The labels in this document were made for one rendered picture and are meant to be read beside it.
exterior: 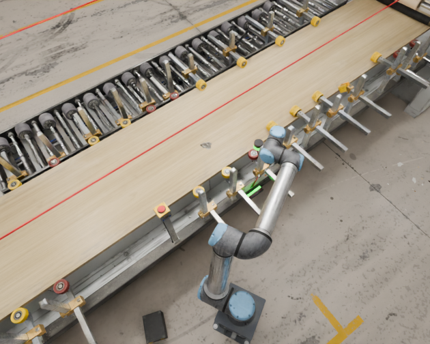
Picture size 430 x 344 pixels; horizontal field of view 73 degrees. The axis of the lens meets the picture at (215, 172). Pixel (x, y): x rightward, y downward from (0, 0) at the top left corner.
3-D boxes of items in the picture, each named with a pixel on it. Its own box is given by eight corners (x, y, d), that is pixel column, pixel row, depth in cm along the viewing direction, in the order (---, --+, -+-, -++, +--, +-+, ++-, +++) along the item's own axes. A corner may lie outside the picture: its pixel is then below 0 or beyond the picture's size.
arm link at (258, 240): (263, 264, 121) (308, 151, 156) (235, 251, 124) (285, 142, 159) (259, 272, 130) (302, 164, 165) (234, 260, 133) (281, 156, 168)
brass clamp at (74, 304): (87, 304, 175) (82, 302, 171) (65, 319, 172) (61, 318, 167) (82, 295, 178) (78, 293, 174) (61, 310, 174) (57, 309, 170)
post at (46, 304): (86, 312, 188) (46, 303, 147) (80, 316, 187) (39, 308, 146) (83, 308, 189) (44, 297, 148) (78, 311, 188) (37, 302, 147)
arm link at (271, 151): (278, 158, 155) (286, 141, 160) (258, 151, 158) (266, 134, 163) (276, 168, 163) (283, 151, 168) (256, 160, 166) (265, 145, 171)
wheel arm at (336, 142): (347, 151, 209) (349, 147, 206) (343, 153, 208) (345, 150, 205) (296, 110, 230) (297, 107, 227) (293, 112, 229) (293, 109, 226)
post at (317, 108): (306, 147, 239) (322, 106, 198) (303, 149, 238) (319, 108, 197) (302, 145, 241) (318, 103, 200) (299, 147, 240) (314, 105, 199)
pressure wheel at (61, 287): (60, 295, 178) (50, 291, 168) (65, 281, 182) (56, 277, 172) (72, 297, 177) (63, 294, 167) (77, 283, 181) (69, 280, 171)
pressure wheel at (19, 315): (20, 314, 173) (8, 312, 163) (34, 306, 175) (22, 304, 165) (24, 327, 169) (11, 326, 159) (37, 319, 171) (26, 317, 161)
